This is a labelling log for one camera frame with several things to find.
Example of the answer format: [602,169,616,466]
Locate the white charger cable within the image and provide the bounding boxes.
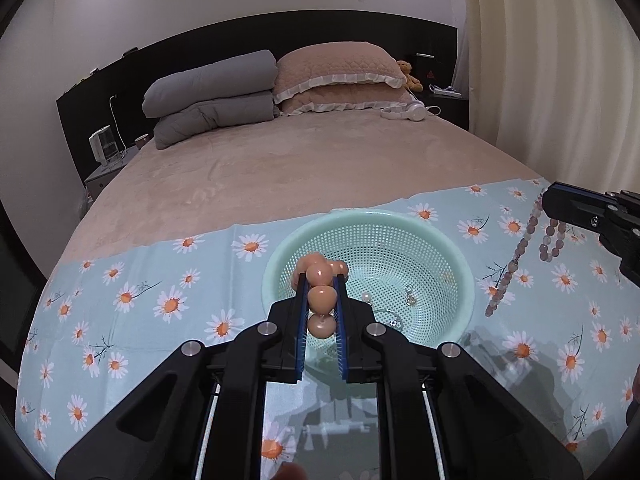
[110,94,126,153]

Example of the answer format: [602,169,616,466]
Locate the white headphones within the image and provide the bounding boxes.
[380,101,428,123]

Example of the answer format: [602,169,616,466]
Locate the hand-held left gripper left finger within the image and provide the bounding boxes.
[55,272,308,480]

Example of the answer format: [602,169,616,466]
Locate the grey nightstand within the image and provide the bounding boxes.
[84,147,138,201]

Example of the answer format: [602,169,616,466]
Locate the folded grey duvet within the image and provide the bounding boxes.
[152,91,281,150]
[141,50,278,120]

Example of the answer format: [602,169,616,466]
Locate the grey-brown bead necklace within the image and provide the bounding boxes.
[484,187,586,318]

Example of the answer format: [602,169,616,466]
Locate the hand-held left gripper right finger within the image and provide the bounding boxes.
[332,272,586,480]

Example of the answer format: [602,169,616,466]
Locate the daisy print blue cloth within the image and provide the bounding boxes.
[15,180,640,480]

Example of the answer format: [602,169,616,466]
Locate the beige frilled pillow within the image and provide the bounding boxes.
[277,82,416,116]
[272,42,407,103]

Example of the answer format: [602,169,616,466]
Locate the bed with beige blanket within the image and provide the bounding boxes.
[52,107,543,281]

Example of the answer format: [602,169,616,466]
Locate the wooden bead bracelet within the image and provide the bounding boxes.
[292,254,348,339]

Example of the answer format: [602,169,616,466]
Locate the green plastic basket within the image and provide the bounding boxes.
[261,210,473,378]

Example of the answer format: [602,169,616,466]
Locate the brown teddy bear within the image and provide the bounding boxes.
[396,60,424,93]

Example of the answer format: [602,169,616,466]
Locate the small white heater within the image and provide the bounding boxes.
[89,125,121,166]

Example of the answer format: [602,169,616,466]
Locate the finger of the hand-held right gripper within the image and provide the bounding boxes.
[542,182,616,233]

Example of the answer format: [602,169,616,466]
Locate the black nightstand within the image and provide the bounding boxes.
[405,52,471,131]

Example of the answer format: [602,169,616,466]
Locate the black headboard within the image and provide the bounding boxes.
[56,9,460,186]

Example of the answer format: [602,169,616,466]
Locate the cream curtain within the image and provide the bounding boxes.
[452,0,640,221]

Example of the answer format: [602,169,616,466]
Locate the person's left hand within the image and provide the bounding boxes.
[272,462,308,480]

